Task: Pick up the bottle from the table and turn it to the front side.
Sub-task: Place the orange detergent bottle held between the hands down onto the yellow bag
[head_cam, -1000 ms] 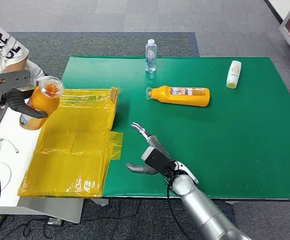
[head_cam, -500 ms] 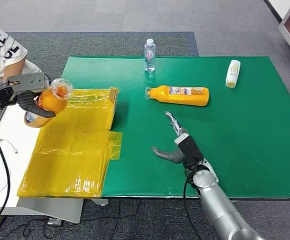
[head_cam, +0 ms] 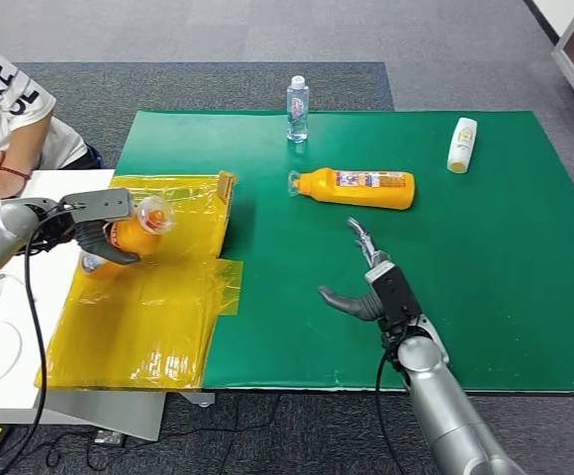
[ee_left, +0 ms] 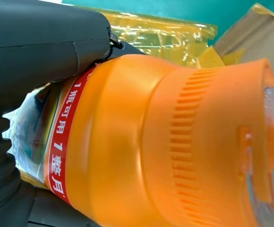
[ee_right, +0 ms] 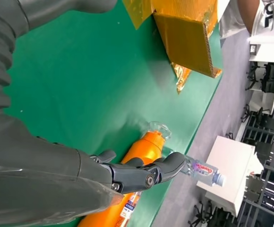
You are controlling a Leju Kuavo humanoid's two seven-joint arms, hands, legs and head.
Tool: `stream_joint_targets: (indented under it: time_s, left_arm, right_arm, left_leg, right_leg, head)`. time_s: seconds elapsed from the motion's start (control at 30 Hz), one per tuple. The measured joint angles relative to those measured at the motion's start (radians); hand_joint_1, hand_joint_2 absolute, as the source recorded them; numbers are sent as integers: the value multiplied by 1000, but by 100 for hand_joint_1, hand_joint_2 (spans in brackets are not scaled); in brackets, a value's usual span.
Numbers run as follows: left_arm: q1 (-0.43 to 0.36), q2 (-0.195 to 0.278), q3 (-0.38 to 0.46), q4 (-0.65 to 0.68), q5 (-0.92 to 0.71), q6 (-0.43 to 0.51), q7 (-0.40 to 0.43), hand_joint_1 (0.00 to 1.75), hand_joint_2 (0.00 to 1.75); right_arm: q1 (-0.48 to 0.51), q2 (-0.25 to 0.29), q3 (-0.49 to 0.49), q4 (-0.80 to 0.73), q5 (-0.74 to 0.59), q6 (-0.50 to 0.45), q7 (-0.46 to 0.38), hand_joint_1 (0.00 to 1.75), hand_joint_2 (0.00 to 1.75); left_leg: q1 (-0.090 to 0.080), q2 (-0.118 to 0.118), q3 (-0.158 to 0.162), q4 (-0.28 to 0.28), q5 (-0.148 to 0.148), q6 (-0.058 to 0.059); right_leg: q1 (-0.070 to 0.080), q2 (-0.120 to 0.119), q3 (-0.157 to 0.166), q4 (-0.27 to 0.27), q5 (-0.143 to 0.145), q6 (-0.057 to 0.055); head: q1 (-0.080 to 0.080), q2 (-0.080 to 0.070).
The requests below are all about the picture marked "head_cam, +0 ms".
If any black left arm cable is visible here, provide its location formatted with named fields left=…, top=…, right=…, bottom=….
left=0, top=206, right=78, bottom=475

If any yellow film covered sheet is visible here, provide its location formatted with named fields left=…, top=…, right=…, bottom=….
left=35, top=170, right=245, bottom=393

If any white cream bottle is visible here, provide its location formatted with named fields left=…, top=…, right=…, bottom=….
left=446, top=117, right=478, bottom=175

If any clear water bottle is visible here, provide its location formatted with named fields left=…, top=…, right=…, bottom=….
left=286, top=75, right=310, bottom=144

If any grey table base plate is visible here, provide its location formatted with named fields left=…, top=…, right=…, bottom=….
left=44, top=390, right=167, bottom=442

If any orange detergent bottle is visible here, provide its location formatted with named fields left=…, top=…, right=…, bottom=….
left=79, top=195, right=176, bottom=282
left=287, top=166, right=416, bottom=212

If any person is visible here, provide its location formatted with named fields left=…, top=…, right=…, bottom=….
left=0, top=33, right=104, bottom=213

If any grey table foot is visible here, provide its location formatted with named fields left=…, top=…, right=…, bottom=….
left=178, top=391, right=216, bottom=409

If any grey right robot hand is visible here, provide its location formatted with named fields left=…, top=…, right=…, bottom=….
left=318, top=217, right=422, bottom=333

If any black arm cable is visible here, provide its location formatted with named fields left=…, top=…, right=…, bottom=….
left=0, top=206, right=78, bottom=475
left=375, top=350, right=406, bottom=475

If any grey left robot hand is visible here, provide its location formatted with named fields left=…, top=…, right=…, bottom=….
left=59, top=188, right=142, bottom=267

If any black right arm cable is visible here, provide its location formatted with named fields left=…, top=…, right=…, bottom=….
left=375, top=350, right=406, bottom=475

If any green table mat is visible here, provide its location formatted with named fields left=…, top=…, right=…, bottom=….
left=113, top=110, right=574, bottom=393

